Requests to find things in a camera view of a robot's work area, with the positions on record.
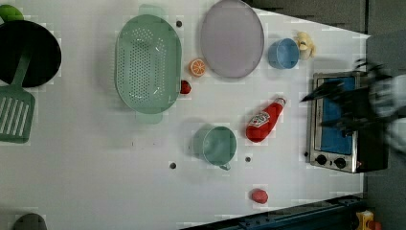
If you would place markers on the orange slice toy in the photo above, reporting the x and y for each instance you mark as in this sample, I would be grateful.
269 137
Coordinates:
197 67

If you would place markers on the blue bowl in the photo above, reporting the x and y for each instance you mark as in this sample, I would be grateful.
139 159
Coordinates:
283 54

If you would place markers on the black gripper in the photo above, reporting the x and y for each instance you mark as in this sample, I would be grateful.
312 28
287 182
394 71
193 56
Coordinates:
371 102

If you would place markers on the black round pot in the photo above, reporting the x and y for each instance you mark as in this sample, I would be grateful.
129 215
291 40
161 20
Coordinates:
19 36

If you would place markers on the green mug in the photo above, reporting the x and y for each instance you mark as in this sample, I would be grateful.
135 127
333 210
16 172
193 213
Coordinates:
215 144

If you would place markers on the red ketchup bottle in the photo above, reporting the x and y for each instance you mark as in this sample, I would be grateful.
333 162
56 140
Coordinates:
262 123

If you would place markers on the small red tomato toy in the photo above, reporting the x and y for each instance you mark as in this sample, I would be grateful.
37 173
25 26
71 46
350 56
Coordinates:
185 87

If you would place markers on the dark round object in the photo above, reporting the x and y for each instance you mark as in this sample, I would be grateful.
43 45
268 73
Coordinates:
30 222

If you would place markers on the blue metal frame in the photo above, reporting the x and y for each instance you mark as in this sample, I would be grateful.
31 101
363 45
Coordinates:
332 214

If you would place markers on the red strawberry toy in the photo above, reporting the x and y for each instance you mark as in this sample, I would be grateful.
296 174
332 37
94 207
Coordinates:
259 196

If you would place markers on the green spatula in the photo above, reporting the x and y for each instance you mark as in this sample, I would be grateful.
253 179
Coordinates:
17 106

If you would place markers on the lilac round plate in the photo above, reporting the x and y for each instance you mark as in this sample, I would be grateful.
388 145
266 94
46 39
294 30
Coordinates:
232 39

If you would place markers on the yellow banana toy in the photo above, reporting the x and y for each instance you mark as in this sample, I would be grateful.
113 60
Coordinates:
306 45

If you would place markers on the green perforated colander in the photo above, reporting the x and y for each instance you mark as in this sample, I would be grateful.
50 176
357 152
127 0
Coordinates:
148 64

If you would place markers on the black toaster oven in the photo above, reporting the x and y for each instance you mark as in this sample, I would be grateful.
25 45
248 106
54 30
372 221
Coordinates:
342 135

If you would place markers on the yellow red toy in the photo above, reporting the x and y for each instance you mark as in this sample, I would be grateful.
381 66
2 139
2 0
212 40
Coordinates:
367 221

